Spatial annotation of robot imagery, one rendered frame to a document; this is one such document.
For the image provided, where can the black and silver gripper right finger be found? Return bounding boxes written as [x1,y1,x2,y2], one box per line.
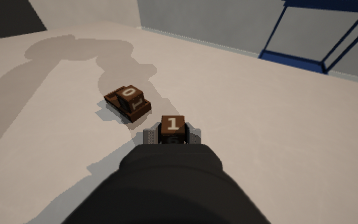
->
[185,122,201,144]

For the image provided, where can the brown wooden tray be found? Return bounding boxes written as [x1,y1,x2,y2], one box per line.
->
[103,86,152,123]

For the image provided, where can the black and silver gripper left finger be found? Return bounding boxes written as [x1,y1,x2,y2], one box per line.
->
[143,122,161,144]

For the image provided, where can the brown number cube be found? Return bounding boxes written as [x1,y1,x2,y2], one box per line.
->
[115,85,146,114]
[161,115,185,144]

